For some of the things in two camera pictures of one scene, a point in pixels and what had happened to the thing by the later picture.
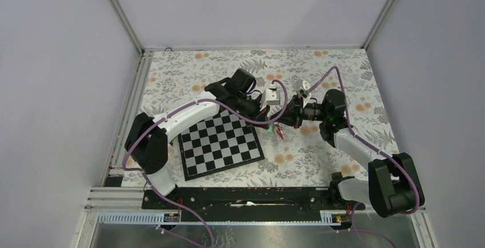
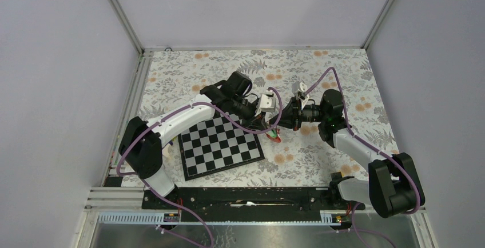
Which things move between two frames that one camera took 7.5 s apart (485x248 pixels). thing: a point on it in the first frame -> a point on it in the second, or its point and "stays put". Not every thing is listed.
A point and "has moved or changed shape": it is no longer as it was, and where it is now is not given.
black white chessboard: x=219 y=142 stays put
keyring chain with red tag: x=279 y=130 has moved or changed shape
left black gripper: x=261 y=114 stays put
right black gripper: x=293 y=115 stays put
